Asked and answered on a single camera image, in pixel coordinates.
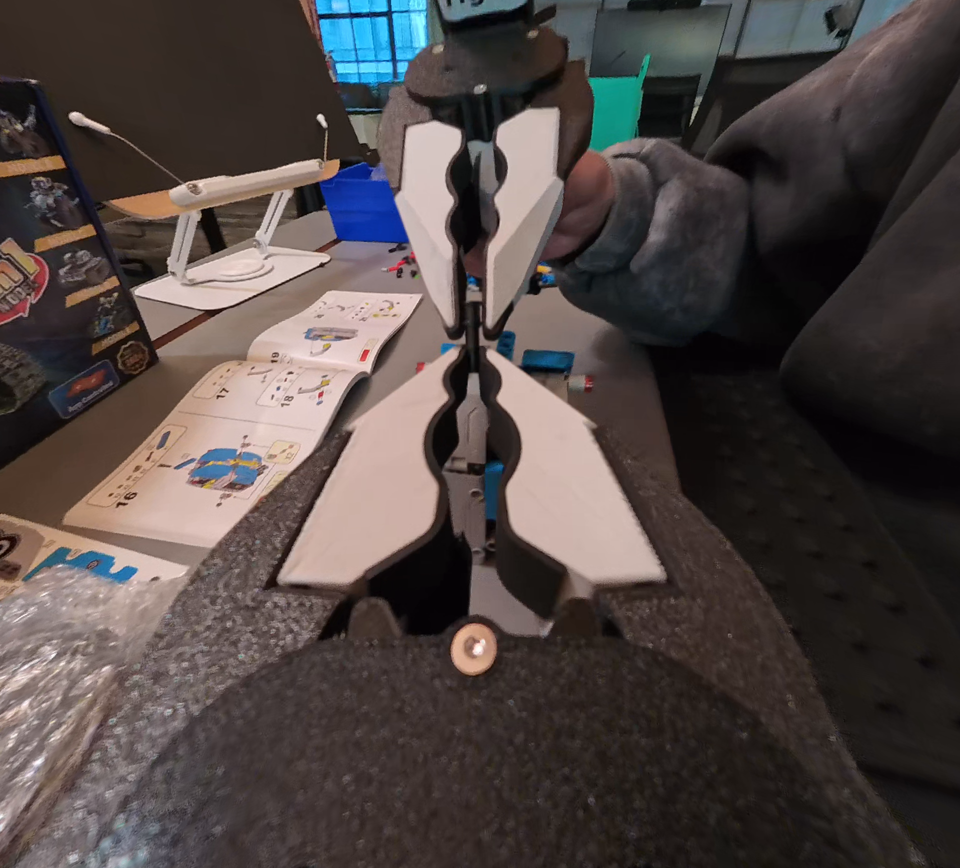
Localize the crumpled clear plastic bag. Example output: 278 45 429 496
0 566 190 850

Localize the person's right hand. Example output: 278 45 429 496
538 149 618 263

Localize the white adjustable stand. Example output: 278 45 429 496
67 110 341 312

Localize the dark dotted cloth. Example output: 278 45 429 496
651 341 960 790

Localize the blue printed leaflet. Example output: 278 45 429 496
0 512 190 601

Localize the dark robot kit box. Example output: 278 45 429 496
0 76 161 469

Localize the person's right forearm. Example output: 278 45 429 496
555 135 760 349

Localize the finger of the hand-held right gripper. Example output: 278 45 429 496
480 105 567 340
393 121 470 340

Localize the large paned window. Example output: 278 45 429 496
307 0 430 87

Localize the blue brick toy car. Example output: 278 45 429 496
414 339 596 571

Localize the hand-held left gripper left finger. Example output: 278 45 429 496
276 346 462 593

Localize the pile of small brick parts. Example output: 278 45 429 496
382 245 561 297

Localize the teal storage bin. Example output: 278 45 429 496
587 54 652 151

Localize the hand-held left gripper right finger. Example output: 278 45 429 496
483 346 669 619

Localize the grey desk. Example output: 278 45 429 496
0 208 680 868

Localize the blue storage bin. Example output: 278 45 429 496
318 161 411 245

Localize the open instruction booklet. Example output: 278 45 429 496
63 290 424 549

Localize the black divider panel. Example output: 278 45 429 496
0 0 378 203

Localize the black brick axle pin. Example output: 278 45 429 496
465 296 486 376

